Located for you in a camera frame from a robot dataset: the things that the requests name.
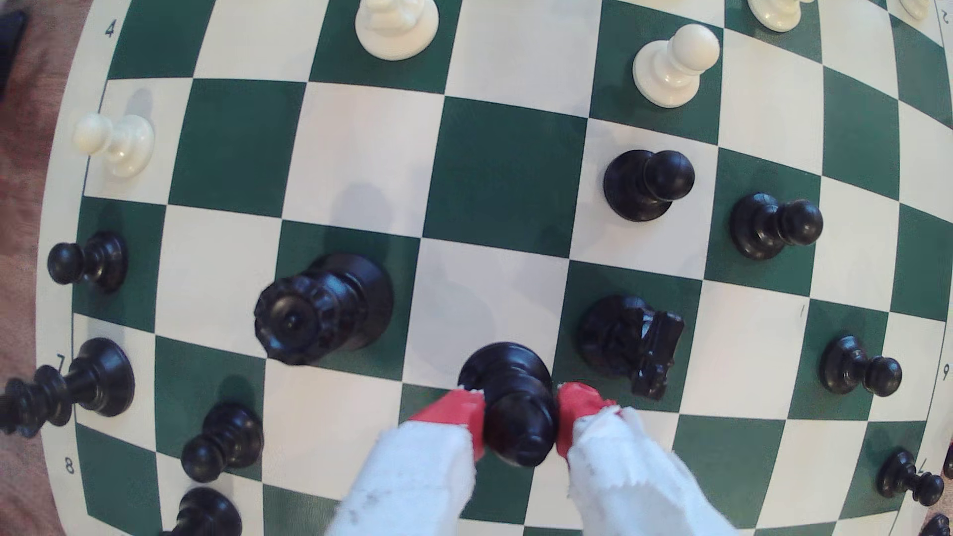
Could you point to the black chess bishop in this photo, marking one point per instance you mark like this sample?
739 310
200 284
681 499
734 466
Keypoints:
514 398

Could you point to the green white chessboard mat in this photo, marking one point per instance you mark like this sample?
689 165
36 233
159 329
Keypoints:
506 171

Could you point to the black chess pawn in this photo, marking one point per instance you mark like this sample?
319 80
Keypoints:
644 186
223 443
905 476
93 260
770 225
856 365

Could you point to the dark object beside board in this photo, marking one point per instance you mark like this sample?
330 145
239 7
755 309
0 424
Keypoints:
10 41

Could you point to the white chess pawn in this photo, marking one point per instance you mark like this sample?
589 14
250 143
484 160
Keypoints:
670 71
123 143

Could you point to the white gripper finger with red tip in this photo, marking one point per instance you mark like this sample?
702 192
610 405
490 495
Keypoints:
625 476
417 476

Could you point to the white chess piece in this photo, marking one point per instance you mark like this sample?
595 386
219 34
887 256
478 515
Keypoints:
916 6
778 11
397 30

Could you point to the black chess knight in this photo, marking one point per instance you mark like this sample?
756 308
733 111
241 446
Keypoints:
629 339

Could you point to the black chess queen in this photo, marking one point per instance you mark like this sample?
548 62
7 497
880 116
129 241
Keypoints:
320 309

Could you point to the black chess piece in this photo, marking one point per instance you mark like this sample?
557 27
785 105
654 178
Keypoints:
939 526
205 515
949 461

